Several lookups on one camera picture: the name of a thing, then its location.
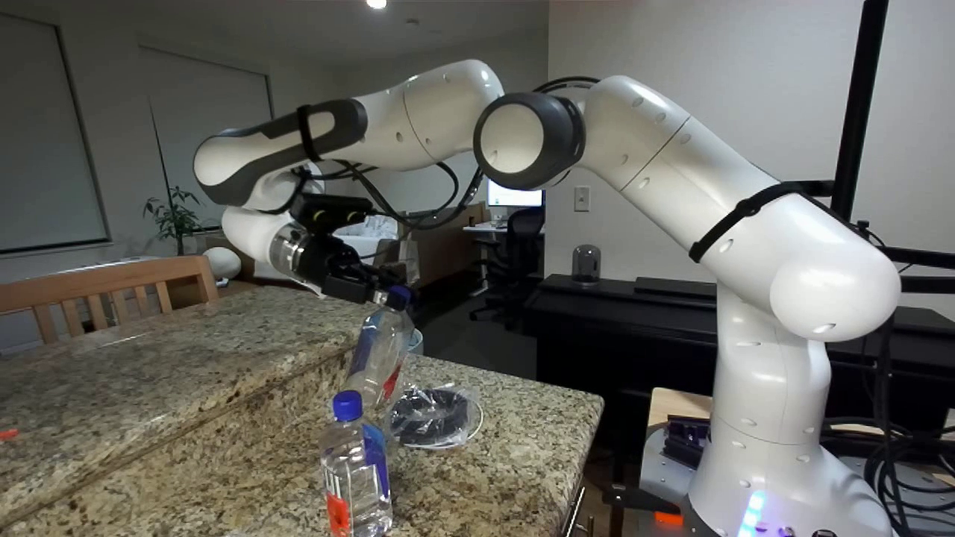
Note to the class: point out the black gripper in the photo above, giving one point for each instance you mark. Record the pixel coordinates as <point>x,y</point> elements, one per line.
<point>323,264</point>

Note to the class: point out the water bottle red label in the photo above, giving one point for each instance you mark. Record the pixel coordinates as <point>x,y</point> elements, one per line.
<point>353,472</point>

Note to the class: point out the water bottle blue label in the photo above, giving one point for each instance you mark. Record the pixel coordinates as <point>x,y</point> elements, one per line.
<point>385,344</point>

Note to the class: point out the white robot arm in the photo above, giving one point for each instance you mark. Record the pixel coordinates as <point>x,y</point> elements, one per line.
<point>789,275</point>

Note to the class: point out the green potted plant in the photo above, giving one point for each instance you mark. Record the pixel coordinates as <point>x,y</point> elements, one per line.
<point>173,217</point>

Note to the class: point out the clear plastic lid dish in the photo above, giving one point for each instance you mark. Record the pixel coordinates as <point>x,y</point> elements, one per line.
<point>434,420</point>

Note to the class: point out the wooden chair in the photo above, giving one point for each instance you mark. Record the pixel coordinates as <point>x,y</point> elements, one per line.
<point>89,299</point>

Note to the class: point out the black low cabinet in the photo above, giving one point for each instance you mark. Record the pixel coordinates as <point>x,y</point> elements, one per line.
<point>619,340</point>

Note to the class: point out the small red object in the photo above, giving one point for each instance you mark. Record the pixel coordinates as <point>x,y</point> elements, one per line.
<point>5,438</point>

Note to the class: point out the black camera stand pole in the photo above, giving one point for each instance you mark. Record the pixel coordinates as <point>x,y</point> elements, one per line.
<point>863,73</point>

